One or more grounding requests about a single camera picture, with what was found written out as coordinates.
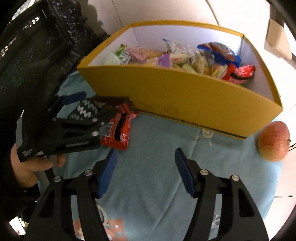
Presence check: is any pile of snack packets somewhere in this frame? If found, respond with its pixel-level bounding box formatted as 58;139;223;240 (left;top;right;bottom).
104;39;256;85

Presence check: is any red snack packet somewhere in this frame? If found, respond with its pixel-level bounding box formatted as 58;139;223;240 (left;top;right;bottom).
100;103;139;151

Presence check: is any yellow cardboard box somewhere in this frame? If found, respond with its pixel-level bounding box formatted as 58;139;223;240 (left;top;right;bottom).
77;20;283;140

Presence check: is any light blue printed blanket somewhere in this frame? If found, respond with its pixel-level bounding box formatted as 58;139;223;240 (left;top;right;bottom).
38;71;284;241

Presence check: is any person's left hand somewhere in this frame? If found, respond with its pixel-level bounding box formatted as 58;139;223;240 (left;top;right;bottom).
10;143;67;189

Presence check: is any red apple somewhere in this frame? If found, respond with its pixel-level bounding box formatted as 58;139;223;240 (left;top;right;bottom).
257;121;290;162

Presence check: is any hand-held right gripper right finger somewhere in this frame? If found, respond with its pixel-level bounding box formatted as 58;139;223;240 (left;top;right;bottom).
174;147;269;241

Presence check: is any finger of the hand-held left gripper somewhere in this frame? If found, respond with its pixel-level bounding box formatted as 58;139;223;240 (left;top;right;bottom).
55;108;121;142
47;91;87;117

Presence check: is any dark brown snack packet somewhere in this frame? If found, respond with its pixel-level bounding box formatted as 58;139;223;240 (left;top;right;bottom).
92;96;134;109

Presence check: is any dark carved wooden chair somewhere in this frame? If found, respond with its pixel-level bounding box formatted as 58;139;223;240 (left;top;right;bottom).
0;0;111;112

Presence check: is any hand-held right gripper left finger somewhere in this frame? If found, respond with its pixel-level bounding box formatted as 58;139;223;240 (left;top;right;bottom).
24;148;118;241

